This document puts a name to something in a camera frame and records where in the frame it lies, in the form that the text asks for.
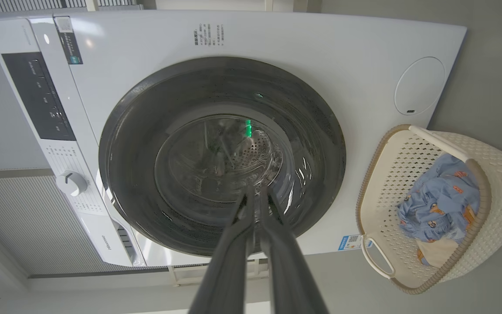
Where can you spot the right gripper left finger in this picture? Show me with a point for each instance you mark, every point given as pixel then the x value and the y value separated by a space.
pixel 227 270

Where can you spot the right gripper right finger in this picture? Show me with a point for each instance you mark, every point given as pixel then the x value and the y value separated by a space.
pixel 288 270

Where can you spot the black round glass washer door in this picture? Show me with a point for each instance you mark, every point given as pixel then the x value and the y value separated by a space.
pixel 137 174

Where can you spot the blue patterned garment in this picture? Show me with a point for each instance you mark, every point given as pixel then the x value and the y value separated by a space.
pixel 438 196

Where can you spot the perforated steel washer drum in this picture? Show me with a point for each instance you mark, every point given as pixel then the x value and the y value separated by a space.
pixel 251 152

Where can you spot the white washing machine dial knob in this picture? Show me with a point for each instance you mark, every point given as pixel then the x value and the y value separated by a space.
pixel 71 183

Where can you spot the white front-load washing machine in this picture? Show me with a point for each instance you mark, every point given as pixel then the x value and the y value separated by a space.
pixel 277 43

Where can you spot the black washing machine control panel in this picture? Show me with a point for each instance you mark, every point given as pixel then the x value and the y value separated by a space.
pixel 37 96

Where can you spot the blue energy label sticker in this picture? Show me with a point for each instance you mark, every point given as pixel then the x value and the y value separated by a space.
pixel 350 242

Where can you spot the white detergent drawer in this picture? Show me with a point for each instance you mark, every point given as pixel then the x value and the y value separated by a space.
pixel 107 244

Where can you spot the cream plastic laundry basket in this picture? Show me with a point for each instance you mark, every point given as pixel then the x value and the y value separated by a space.
pixel 390 174

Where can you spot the round white filter cover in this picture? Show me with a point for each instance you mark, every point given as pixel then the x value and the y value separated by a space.
pixel 419 85

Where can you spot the dark QR code sticker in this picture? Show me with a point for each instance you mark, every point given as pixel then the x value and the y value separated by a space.
pixel 69 41

